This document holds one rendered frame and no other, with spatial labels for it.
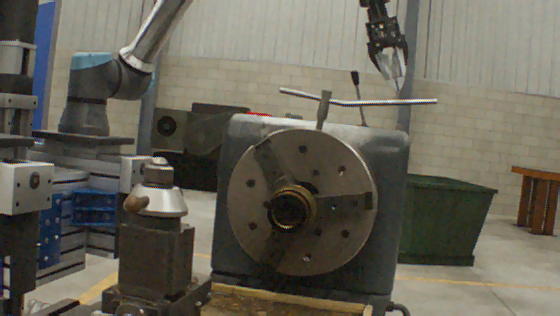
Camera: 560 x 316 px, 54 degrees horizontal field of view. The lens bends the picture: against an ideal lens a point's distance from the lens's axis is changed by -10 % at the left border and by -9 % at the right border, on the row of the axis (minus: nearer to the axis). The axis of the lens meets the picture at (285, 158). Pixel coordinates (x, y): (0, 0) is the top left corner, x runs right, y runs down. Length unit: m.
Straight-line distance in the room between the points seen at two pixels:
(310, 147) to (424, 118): 10.28
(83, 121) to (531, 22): 11.21
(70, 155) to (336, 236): 0.77
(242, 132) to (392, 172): 0.36
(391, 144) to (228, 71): 10.23
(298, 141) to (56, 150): 0.71
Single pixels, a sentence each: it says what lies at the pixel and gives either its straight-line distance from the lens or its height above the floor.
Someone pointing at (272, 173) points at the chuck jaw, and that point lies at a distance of 1.21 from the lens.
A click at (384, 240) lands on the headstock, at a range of 1.41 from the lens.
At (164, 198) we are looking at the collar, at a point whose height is 1.14.
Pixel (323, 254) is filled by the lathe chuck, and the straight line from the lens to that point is 1.27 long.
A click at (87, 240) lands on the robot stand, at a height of 0.88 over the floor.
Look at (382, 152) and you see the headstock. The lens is 1.39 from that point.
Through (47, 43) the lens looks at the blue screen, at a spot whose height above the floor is 1.86.
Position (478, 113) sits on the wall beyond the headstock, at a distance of 11.73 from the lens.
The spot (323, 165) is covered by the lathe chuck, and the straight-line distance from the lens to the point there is 1.25.
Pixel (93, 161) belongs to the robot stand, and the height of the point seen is 1.10.
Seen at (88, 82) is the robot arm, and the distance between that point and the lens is 1.63.
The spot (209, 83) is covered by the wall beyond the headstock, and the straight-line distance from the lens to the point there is 11.61.
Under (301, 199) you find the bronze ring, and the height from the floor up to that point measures 1.11.
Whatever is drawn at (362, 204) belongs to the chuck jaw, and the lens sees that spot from 1.20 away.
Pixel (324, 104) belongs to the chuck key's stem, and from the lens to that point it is 1.28.
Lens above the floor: 1.23
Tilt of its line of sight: 3 degrees down
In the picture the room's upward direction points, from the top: 6 degrees clockwise
